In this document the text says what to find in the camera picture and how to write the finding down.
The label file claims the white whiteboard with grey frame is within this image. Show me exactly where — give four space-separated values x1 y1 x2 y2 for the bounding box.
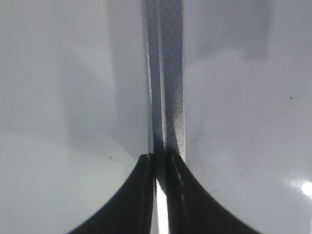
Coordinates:
143 0 312 234

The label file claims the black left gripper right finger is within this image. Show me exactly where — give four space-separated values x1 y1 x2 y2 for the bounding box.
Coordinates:
165 151 258 234

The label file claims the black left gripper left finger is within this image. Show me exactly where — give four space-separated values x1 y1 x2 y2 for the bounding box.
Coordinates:
70 154 155 234

